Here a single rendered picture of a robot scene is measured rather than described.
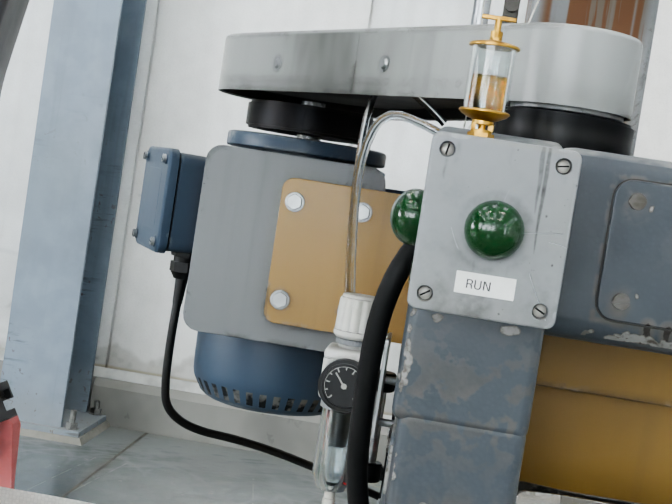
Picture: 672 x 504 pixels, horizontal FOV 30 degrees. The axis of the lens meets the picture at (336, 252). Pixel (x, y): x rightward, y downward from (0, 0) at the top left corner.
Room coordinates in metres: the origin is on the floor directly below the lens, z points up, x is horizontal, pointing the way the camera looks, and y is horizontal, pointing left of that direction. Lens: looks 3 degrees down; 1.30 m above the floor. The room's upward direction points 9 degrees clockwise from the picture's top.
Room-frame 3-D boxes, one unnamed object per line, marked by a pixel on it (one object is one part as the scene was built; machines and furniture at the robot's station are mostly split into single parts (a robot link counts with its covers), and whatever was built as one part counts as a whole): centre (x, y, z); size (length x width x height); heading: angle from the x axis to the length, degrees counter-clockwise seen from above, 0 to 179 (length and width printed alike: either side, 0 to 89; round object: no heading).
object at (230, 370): (1.17, 0.04, 1.21); 0.15 x 0.15 x 0.25
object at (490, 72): (0.71, -0.07, 1.37); 0.03 x 0.02 x 0.03; 85
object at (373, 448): (0.95, -0.05, 1.12); 0.02 x 0.02 x 0.08
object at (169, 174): (1.14, 0.14, 1.25); 0.10 x 0.08 x 0.12; 20
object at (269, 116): (1.17, 0.04, 1.35); 0.12 x 0.12 x 0.04
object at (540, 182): (0.65, -0.08, 1.28); 0.08 x 0.05 x 0.09; 85
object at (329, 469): (0.90, -0.02, 1.11); 0.03 x 0.03 x 0.06
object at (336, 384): (0.88, -0.02, 1.16); 0.04 x 0.02 x 0.04; 85
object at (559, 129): (0.83, -0.14, 1.35); 0.09 x 0.09 x 0.03
